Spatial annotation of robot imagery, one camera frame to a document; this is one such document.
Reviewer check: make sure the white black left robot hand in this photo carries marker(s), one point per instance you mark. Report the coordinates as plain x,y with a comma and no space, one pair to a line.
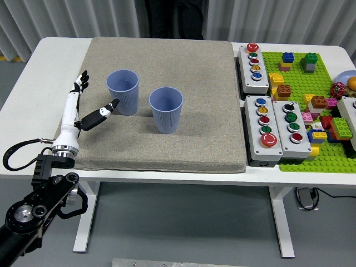
68,122

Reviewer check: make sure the blue ribbed plastic cup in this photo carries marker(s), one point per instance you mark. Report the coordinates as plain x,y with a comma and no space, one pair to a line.
125,94
167,116

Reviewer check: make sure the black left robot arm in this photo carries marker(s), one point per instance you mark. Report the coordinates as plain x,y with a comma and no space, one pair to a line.
47,192

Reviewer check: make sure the grey-brown fabric mat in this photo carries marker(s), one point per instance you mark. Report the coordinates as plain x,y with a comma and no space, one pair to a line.
167,150

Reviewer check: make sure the white pleated curtain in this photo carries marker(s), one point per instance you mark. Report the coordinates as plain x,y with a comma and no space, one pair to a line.
83,16

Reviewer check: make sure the white table leg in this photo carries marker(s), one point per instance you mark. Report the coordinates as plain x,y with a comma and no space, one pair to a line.
83,236
283,222

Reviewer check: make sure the person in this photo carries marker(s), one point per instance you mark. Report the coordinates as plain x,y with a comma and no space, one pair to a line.
178,19

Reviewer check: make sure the slim five-button control box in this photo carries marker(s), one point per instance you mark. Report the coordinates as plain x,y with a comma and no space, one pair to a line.
244,69

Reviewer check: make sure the wide five-button control box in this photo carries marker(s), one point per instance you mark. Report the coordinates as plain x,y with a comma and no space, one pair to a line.
253,130

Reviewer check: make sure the four-button box with selector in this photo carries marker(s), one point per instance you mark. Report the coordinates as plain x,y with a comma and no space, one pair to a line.
281,125

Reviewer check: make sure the orange-brown brick on yellow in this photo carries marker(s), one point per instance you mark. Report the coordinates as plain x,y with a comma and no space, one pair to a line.
283,91

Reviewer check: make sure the blue yellow pink brick stack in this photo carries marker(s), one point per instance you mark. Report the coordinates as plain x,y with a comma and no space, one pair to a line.
287,59

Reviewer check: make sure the green studded baseplate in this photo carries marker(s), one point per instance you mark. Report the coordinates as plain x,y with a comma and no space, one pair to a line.
297,78

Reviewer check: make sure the pink toy brick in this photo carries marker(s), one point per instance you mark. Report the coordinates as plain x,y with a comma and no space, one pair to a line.
307,117

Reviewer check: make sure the small yellow toy brick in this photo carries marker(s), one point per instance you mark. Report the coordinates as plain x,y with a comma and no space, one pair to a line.
307,98

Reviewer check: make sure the yellow rounded toy brick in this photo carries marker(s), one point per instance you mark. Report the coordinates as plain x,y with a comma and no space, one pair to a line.
313,153

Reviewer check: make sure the green grey brick stack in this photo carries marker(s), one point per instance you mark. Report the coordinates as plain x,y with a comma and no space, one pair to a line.
309,62

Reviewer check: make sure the small white printed brick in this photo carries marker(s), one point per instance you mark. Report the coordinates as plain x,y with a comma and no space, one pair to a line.
317,126

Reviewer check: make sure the blue yellow toy brick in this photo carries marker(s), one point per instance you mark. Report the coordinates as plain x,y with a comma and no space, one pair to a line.
318,135

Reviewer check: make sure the orange-brown brick on white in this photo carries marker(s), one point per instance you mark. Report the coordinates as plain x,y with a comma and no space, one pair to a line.
318,102

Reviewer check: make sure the red toy brick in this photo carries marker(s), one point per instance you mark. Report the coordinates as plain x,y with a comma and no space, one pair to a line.
325,121

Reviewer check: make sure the magenta toy brick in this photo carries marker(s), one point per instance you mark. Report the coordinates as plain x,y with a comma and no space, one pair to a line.
331,103

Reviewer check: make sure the red valve handwheel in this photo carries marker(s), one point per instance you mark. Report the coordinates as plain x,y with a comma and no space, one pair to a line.
338,89

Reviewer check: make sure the green brick on orange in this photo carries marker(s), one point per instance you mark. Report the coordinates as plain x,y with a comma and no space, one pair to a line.
340,128

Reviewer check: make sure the pale blue plate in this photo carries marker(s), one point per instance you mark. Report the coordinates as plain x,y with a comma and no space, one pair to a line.
343,76

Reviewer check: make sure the white control box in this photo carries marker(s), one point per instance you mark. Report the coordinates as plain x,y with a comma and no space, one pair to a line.
349,108

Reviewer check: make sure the orange toy ball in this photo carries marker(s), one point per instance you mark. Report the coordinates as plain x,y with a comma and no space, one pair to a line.
352,83

